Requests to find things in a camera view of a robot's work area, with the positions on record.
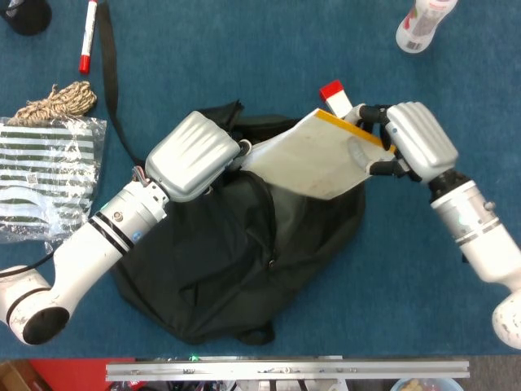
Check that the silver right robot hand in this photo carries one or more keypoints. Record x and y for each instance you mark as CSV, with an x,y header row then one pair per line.
x,y
423,138

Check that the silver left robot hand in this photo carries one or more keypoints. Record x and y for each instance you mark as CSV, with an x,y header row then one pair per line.
x,y
191,155

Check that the black backpack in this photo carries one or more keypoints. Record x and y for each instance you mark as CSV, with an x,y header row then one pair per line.
x,y
228,252

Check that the white book with yellow spine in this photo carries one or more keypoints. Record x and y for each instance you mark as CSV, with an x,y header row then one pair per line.
x,y
309,159

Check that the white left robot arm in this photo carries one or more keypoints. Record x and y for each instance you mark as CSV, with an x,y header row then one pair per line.
x,y
81,252

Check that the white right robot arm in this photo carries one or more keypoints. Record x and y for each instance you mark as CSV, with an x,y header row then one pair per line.
x,y
468,220

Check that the red and white small box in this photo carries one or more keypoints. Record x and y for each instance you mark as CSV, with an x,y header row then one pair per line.
x,y
331,91

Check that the white plastic drink bottle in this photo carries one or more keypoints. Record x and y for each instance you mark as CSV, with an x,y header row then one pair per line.
x,y
419,24

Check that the striped cloth in plastic bag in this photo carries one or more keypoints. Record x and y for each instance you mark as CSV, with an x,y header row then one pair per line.
x,y
40,175

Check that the white marker with red cap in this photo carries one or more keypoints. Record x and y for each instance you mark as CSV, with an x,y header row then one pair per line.
x,y
86,40

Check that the blue felt table mat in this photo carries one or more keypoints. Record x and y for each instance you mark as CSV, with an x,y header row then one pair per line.
x,y
407,305

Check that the black mesh pen holder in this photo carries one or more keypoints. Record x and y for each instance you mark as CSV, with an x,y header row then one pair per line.
x,y
30,20

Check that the blue bowl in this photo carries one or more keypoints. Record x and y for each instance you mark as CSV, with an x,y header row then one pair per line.
x,y
421,385

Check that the brown cardboard box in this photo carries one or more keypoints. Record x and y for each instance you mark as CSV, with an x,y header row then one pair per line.
x,y
14,376

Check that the aluminium rail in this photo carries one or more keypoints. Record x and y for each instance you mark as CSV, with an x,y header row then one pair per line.
x,y
285,370

